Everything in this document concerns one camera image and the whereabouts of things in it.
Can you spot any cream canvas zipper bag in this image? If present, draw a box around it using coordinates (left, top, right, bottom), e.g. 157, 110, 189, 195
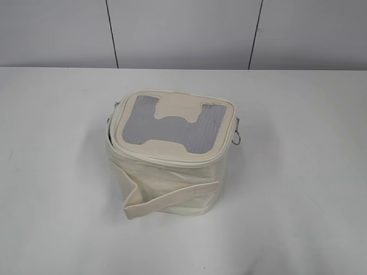
106, 91, 241, 219

